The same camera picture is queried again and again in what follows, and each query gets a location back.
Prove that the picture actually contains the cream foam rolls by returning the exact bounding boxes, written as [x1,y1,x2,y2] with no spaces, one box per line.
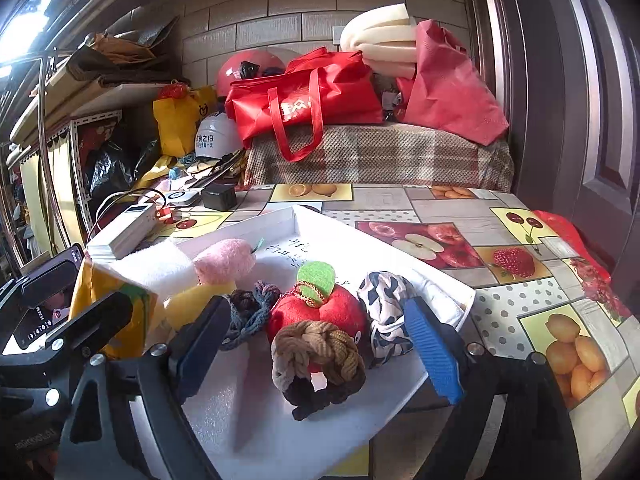
[340,3,418,79]

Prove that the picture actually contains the crimson paper bag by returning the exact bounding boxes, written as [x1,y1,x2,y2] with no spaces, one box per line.
[401,20,509,146]

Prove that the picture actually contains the blue grey braided scrunchie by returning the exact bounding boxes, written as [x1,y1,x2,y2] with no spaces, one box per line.
[220,281,281,351]

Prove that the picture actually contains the red plastic bag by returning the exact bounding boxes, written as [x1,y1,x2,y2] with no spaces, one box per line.
[534,210,631,324]

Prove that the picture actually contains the white foam block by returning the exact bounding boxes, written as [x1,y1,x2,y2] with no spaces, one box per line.
[108,242,198,302]

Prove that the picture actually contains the black small box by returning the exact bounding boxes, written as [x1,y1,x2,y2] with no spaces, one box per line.
[201,182,238,211]

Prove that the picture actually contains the brown black braided scrunchie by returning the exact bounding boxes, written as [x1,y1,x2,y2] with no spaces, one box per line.
[271,321,366,422]

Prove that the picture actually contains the plaid covered bench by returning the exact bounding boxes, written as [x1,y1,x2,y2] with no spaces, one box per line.
[244,122,514,192]

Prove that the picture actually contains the white helmet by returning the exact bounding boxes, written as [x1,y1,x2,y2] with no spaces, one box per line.
[194,112,243,159]

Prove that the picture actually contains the red tote bag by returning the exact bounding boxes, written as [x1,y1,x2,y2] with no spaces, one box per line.
[224,48,383,162]

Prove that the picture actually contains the pink helmet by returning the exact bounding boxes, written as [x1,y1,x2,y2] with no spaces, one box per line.
[215,49,285,98]

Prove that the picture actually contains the yellow sponge block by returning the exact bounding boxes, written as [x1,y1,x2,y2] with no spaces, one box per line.
[68,258,157,360]

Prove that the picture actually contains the yellow green sponge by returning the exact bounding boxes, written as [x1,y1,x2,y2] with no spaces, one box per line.
[165,281,236,330]

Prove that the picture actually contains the red plush apple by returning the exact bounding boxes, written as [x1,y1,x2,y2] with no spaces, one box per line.
[266,261,369,342]

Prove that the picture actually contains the pink fluffy plush toy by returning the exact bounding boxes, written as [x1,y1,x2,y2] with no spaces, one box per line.
[193,238,256,285]

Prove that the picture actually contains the white power strip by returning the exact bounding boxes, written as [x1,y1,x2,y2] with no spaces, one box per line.
[86,204,157,260]

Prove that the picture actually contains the yellow shopping bag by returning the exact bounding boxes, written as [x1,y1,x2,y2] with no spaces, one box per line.
[153,81,217,158]

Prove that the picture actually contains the white shallow tray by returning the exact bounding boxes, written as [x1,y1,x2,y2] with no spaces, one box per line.
[81,202,476,480]

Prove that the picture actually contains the black white patterned scrunchie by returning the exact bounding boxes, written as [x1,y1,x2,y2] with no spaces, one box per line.
[357,271,416,368]

